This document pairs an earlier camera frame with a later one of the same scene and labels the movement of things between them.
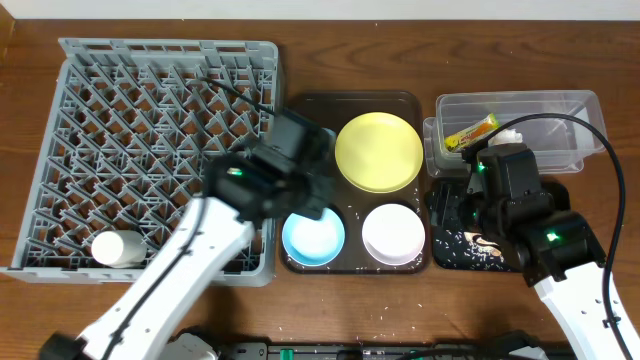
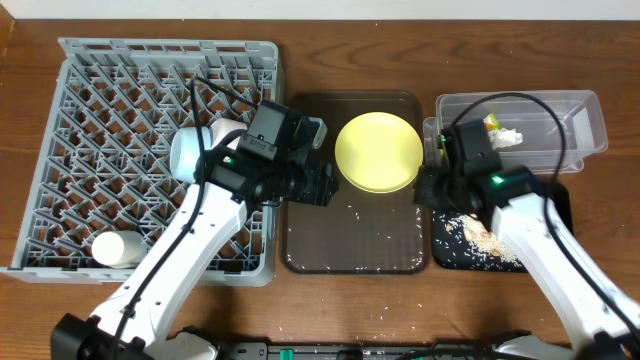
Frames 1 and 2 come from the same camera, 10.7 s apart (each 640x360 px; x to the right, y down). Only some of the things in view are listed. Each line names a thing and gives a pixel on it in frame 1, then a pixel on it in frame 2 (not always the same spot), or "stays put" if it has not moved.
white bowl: (393, 234) -> (185, 145)
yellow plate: (379, 152) stays put
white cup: (120, 248) stays put
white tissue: (506, 136) stays put
